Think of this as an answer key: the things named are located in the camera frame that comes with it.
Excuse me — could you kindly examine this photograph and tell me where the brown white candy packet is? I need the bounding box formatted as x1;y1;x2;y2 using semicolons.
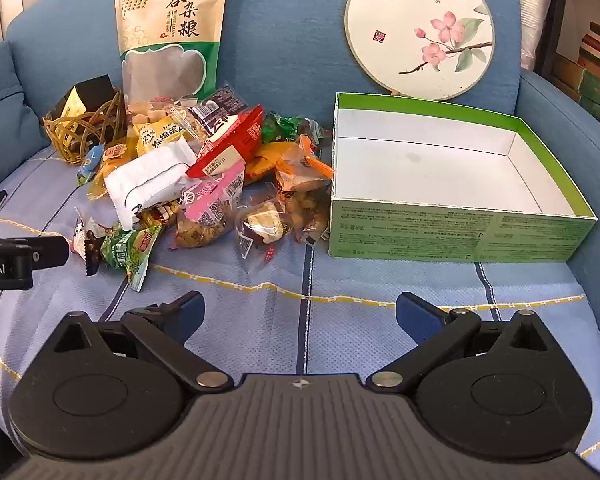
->
72;215;106;277

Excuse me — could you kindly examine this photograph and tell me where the plain orange snack packet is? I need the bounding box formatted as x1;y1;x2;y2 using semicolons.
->
244;141;301;186

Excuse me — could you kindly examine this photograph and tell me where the small blue candy packet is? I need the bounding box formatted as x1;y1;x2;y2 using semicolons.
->
77;145;106;187

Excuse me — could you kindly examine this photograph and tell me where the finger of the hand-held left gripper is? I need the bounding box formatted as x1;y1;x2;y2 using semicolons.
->
0;235;71;272

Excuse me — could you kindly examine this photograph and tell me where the large beige green snack bag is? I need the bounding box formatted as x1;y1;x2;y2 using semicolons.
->
112;0;231;111

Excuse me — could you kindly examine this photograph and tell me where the green lime snack packet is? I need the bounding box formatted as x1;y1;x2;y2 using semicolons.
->
100;225;163;293

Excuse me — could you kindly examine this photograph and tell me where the green cardboard box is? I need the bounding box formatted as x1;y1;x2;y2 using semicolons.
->
327;91;598;263

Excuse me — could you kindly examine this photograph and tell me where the orange clear snack packet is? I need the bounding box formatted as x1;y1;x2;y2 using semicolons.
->
275;135;336;196

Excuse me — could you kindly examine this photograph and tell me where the blue sofa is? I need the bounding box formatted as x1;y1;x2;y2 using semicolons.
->
0;0;600;461

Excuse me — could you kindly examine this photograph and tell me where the white snack packet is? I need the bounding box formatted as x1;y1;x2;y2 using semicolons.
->
104;137;198;231

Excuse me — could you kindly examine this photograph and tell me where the pink label nut packet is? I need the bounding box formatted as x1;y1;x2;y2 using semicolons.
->
175;160;246;249

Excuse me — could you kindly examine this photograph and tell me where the dark brown snack packet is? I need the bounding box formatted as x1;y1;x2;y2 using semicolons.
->
187;85;251;134

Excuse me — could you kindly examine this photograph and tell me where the green candy packet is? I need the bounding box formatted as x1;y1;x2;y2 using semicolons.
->
262;112;307;144

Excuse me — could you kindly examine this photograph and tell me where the woven wicker basket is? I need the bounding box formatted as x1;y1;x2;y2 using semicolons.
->
42;87;128;167

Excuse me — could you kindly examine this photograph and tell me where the light blue striped mat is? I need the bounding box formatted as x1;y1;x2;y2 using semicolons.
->
0;145;600;461

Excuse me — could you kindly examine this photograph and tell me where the striped box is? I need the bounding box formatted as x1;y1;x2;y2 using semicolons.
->
577;22;600;82

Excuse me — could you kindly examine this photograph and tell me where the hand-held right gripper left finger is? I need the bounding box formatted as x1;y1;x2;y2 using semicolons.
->
42;290;235;394

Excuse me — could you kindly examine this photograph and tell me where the round floral tin lid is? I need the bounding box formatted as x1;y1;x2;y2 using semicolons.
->
344;0;496;101

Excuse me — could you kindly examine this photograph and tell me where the blue cushion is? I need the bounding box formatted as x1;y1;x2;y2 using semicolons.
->
0;40;51;196

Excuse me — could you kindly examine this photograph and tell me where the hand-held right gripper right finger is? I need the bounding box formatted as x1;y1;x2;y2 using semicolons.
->
366;291;556;394

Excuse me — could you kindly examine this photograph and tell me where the black small box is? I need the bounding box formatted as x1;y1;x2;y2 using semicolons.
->
47;75;116;121

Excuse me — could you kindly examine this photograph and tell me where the red snack packet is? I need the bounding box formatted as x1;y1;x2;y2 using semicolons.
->
186;106;265;179

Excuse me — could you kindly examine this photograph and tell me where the yellow red label packet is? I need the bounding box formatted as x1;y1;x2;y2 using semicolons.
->
87;142;131;199

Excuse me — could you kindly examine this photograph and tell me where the silver plastic roll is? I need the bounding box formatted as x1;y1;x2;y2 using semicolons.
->
510;0;552;72

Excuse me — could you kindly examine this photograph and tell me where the yellow cake packet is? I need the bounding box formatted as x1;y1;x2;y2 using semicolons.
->
136;110;197;159

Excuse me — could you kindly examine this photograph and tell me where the clear nut packet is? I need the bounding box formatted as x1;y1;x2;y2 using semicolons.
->
280;187;332;247

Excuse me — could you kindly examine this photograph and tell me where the clear date snack packet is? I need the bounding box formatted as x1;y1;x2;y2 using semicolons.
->
235;200;291;262

